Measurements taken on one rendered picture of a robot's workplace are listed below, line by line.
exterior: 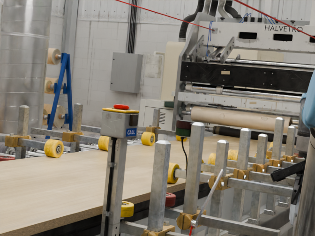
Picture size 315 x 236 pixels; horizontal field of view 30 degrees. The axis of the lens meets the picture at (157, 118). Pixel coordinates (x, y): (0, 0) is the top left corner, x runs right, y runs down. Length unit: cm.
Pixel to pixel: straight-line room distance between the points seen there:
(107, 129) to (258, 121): 314
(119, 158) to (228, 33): 355
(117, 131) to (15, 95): 449
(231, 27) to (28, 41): 205
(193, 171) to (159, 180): 25
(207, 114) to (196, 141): 276
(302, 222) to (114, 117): 55
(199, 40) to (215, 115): 69
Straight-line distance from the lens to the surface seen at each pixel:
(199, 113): 471
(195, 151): 194
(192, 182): 195
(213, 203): 221
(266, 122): 452
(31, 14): 592
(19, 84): 590
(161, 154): 171
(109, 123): 146
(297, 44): 477
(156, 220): 174
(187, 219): 195
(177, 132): 195
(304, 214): 114
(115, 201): 150
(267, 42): 484
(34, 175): 225
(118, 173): 148
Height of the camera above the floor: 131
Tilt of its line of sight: 4 degrees down
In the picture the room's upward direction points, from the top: 5 degrees clockwise
